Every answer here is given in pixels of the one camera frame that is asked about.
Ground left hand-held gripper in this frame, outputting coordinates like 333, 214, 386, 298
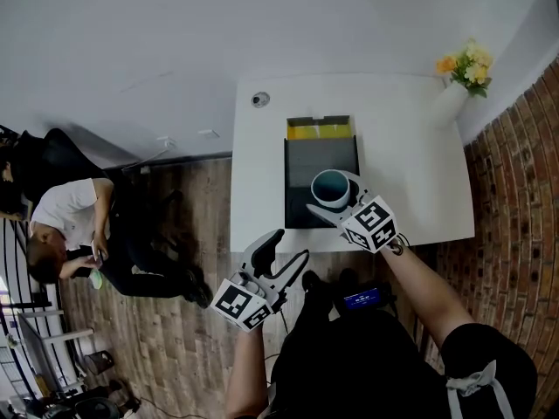
210, 228, 312, 333

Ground grey bag strap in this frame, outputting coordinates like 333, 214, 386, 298
445, 359, 517, 419

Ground black mesh wastebasket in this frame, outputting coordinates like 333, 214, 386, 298
83, 350, 116, 377

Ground person's right forearm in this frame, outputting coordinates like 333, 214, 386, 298
378, 237, 478, 358

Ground black tray box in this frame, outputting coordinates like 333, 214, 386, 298
283, 134, 362, 230

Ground person's black shoe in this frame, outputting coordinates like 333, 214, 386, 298
300, 269, 334, 318
335, 267, 361, 296

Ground yellow and orange flowers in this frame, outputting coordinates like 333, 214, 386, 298
435, 38, 494, 100

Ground black device with blue screen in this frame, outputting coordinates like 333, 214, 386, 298
341, 282, 397, 313

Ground person's black shirt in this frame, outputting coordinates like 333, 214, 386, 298
269, 306, 539, 419

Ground person's left forearm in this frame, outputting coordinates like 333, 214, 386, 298
224, 324, 270, 419

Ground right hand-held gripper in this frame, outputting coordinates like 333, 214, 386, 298
305, 170, 399, 254

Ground white vase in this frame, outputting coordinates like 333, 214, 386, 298
429, 80, 471, 127

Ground white metal desk frame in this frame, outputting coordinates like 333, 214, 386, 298
16, 306, 95, 395

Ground white cup with teal inside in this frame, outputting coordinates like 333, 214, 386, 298
310, 168, 352, 210

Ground yellow open box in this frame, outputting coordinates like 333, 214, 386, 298
286, 114, 353, 141

